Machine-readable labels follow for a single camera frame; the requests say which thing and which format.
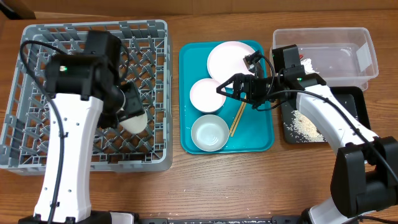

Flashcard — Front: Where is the white paper cup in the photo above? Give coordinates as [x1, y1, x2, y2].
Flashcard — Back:
[119, 111, 147, 134]

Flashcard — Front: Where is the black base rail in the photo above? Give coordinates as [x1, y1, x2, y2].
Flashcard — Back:
[135, 215, 300, 224]

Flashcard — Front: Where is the left wooden chopstick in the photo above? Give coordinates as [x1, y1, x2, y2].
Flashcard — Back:
[228, 99, 246, 137]

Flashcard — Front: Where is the clear plastic bin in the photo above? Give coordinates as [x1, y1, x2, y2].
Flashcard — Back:
[271, 27, 379, 91]

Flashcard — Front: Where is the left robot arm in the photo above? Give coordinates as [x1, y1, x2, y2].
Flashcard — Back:
[22, 30, 147, 223]

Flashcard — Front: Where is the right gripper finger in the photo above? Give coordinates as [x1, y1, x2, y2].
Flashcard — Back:
[216, 88, 246, 101]
[216, 73, 246, 92]

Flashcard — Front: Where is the grey bowl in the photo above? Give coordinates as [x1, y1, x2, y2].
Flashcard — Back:
[191, 114, 229, 152]

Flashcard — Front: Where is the black tray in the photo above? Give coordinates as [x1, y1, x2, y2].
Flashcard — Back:
[280, 86, 371, 144]

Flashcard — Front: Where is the large white plate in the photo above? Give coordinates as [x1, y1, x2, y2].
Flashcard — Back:
[207, 41, 255, 88]

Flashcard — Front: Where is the spilled rice pile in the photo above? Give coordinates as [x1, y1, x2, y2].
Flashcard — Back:
[283, 110, 325, 144]

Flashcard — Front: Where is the crumpled white paper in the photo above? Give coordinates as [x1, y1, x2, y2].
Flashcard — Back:
[300, 58, 318, 75]

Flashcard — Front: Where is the grey dishwasher rack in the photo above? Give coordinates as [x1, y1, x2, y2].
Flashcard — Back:
[1, 20, 173, 175]

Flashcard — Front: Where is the teal plastic tray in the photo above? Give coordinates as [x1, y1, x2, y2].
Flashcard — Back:
[179, 42, 275, 154]

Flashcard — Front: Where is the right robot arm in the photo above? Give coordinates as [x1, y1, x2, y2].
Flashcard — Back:
[216, 45, 397, 223]

